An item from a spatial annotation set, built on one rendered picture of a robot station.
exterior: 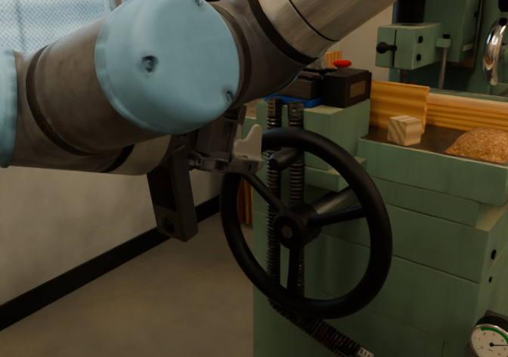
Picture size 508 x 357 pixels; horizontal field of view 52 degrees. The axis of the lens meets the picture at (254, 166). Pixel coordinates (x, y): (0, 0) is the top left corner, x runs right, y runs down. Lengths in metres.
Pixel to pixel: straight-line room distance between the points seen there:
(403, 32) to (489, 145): 0.24
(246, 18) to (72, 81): 0.15
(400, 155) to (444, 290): 0.23
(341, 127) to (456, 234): 0.24
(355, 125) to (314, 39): 0.44
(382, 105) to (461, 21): 0.22
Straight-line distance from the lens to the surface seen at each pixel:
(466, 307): 0.90
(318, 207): 0.78
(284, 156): 0.66
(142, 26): 0.32
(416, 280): 0.91
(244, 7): 0.43
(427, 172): 0.83
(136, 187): 2.27
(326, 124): 0.78
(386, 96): 0.93
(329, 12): 0.41
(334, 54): 2.88
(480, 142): 0.83
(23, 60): 0.43
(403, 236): 0.89
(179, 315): 1.98
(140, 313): 2.01
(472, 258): 0.86
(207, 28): 0.36
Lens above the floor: 1.14
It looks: 20 degrees down
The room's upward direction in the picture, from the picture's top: straight up
